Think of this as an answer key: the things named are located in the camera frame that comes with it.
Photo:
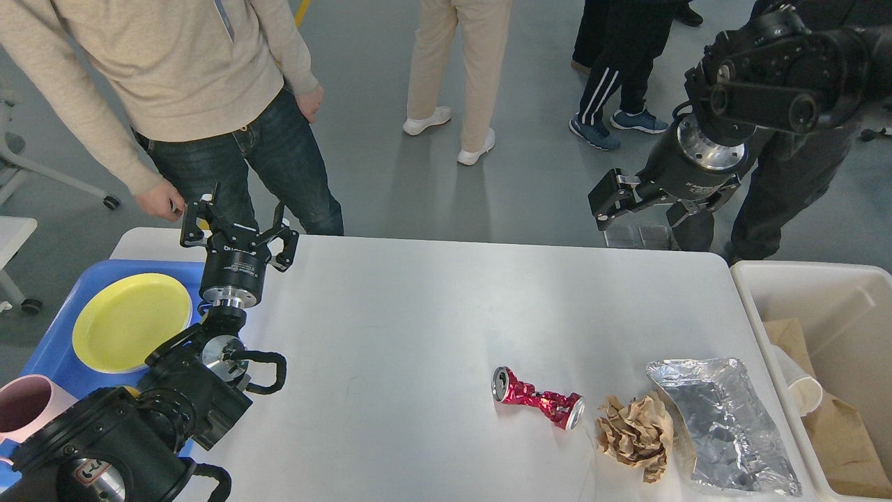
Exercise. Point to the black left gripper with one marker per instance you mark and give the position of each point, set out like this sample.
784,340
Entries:
232,274

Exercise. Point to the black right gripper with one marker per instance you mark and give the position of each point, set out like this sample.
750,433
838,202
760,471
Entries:
686,166

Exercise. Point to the yellow plastic plate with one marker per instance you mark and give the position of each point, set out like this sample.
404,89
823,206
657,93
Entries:
124,322

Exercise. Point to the brown paper bag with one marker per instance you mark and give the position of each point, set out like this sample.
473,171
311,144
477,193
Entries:
789,336

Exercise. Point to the crushed red soda can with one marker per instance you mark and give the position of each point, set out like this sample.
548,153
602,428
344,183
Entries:
563,411

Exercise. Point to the brown paper ball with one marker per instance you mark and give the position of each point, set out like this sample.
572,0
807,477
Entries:
638,434

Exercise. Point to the white paper cup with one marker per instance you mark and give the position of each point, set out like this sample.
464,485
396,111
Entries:
806,392

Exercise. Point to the silver foil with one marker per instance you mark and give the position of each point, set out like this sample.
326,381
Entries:
726,436

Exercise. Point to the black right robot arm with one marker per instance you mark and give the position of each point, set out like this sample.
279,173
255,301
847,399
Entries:
777,100

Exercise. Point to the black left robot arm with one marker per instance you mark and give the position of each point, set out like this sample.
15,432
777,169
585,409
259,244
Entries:
123,443

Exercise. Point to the person in dark grey clothes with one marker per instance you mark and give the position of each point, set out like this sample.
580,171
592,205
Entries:
791,173

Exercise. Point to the person in beige sweater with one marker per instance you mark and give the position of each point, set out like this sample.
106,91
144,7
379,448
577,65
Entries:
158,94

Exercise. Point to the person in striped track pants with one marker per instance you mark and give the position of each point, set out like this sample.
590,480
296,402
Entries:
617,43

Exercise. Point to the blue id badge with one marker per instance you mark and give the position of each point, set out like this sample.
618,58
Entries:
221,9

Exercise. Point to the white plastic bin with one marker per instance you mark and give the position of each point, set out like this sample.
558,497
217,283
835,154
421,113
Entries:
845,315

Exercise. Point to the blue plastic tray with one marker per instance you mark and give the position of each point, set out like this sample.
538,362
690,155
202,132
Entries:
55,357

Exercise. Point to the white side table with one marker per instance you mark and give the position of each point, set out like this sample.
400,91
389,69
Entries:
15,231

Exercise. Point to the pink ribbed mug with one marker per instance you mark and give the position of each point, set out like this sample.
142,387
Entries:
29,403

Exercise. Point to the brown paper in bin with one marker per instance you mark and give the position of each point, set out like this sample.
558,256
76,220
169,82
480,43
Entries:
847,456

